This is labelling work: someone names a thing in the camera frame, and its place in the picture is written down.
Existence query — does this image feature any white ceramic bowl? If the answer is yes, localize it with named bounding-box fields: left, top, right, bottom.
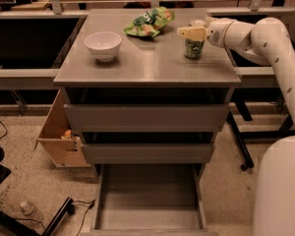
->
left=85, top=31, right=122, bottom=62

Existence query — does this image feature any grey bottom drawer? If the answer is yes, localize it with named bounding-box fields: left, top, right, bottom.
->
left=81, top=164, right=218, bottom=236

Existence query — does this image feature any grey middle drawer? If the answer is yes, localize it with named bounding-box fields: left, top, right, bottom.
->
left=82, top=144, right=214, bottom=164

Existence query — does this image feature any green chip bag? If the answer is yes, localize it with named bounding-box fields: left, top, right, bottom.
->
left=124, top=7, right=175, bottom=37

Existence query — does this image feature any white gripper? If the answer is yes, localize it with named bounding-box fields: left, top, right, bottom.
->
left=177, top=17, right=233, bottom=47

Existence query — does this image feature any clear plastic bottle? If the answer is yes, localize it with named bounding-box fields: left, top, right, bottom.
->
left=20, top=202, right=43, bottom=221

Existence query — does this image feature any grey drawer cabinet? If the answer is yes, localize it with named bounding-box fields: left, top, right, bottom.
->
left=54, top=9, right=241, bottom=173

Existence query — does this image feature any green soda can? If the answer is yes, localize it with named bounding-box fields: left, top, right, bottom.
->
left=184, top=39, right=205, bottom=59

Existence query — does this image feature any grey top drawer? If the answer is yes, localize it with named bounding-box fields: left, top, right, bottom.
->
left=64, top=104, right=229, bottom=132

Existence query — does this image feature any cardboard box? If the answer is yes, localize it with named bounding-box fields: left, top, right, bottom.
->
left=37, top=91, right=89, bottom=167

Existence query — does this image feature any grey drawer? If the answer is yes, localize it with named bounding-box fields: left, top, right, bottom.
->
left=82, top=144, right=214, bottom=164
left=81, top=164, right=218, bottom=236
left=64, top=104, right=229, bottom=132

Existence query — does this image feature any black chair base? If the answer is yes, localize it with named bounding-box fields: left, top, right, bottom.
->
left=0, top=145, right=76, bottom=236

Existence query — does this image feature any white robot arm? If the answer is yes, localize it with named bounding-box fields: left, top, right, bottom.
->
left=177, top=17, right=295, bottom=236

